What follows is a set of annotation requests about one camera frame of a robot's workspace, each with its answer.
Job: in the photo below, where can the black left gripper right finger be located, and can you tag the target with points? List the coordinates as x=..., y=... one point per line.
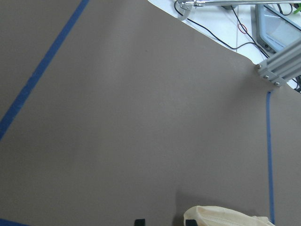
x=190, y=222

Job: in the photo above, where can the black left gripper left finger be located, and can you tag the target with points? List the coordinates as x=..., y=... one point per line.
x=139, y=222

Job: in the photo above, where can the cream long-sleeve graphic shirt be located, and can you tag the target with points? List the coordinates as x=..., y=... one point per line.
x=220, y=216

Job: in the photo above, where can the aluminium frame post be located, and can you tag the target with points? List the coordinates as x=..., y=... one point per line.
x=283, y=65

